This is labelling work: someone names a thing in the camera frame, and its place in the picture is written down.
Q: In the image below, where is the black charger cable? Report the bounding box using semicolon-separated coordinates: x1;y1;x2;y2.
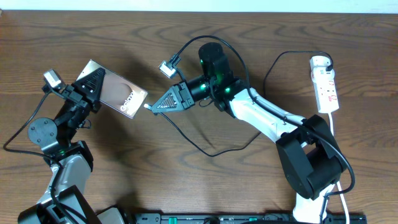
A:
144;50;335;157

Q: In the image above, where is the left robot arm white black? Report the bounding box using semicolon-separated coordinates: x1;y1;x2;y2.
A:
17;68;129;223

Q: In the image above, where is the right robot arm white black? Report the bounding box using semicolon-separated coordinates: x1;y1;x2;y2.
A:
146;42;350;223

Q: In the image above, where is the white charger adapter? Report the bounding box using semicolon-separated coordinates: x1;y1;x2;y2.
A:
310;55;333;72

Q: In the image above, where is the white power strip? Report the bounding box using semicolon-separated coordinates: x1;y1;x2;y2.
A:
311;67;339;114

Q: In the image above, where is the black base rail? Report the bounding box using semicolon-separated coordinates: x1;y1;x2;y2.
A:
133;212;367;224

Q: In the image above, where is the white power strip cord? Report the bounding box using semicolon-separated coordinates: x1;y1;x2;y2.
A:
327;112;351;224

